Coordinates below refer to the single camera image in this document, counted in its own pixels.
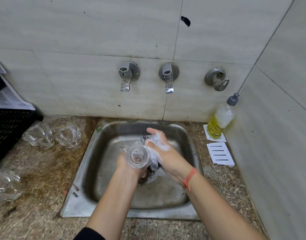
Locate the person's right hand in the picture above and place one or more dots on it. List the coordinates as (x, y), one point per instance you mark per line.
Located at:
(171, 159)

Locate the person's left hand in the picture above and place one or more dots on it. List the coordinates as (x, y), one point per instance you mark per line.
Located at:
(129, 171)

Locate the dark speckled sponge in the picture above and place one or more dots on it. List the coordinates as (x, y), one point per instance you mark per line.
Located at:
(156, 164)

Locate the clear glass cup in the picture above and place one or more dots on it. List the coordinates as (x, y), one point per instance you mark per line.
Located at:
(39, 136)
(138, 156)
(5, 184)
(69, 137)

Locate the yellow dish soap bottle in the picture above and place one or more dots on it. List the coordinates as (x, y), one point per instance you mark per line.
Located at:
(215, 127)

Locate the black dish rack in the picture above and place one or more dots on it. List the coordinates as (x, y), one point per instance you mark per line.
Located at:
(10, 132)

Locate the person's left forearm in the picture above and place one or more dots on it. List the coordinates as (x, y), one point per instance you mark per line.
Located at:
(113, 204)

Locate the person's right forearm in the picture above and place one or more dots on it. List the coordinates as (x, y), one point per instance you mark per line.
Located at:
(218, 209)

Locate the metal sink drain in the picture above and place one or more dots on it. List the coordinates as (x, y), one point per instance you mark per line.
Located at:
(146, 177)

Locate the orange wrist thread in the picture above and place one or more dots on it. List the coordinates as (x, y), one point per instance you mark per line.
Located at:
(190, 177)

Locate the stainless steel sink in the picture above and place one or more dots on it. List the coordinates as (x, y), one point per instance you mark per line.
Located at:
(163, 194)

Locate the white drip tray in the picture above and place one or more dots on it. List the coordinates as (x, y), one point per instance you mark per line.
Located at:
(10, 102)

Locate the black tape piece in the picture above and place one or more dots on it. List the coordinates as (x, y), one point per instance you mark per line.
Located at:
(185, 21)

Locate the chrome wall tap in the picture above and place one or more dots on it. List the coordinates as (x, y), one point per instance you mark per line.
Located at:
(128, 71)
(168, 72)

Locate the grey wall valve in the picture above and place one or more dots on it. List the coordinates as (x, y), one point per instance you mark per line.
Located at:
(215, 77)

